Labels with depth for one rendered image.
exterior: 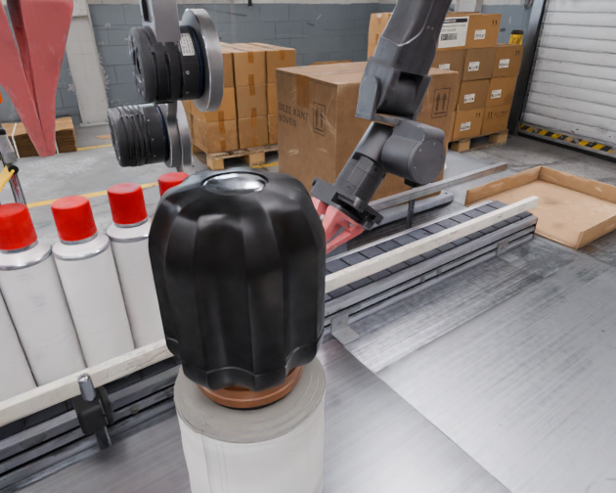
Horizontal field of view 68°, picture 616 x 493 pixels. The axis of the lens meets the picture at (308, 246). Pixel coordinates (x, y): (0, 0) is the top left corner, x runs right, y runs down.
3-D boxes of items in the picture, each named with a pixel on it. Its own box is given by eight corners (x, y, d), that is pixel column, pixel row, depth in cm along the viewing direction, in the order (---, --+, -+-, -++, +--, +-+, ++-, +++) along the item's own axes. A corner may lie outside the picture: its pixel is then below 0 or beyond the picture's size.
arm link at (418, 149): (410, 82, 65) (362, 73, 60) (473, 89, 56) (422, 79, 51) (392, 166, 69) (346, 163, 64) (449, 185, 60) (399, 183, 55)
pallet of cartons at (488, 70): (416, 164, 392) (433, 15, 337) (357, 141, 455) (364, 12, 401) (507, 144, 446) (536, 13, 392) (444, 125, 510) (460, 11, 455)
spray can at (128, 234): (134, 366, 52) (94, 200, 42) (133, 337, 57) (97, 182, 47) (181, 355, 54) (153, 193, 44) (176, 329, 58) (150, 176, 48)
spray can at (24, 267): (31, 400, 48) (-39, 224, 38) (44, 366, 52) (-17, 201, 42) (85, 391, 49) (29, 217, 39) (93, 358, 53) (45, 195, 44)
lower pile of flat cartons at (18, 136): (-2, 160, 400) (-11, 136, 390) (3, 145, 442) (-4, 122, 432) (78, 151, 425) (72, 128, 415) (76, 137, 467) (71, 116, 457)
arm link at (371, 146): (391, 135, 68) (368, 112, 64) (423, 143, 62) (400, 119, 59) (366, 174, 68) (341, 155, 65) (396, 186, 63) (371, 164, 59)
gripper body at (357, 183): (352, 210, 59) (382, 160, 58) (307, 186, 66) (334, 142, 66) (378, 229, 63) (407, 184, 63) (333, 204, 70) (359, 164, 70)
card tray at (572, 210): (576, 250, 87) (582, 231, 85) (463, 205, 105) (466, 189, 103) (645, 212, 102) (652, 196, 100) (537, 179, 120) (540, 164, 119)
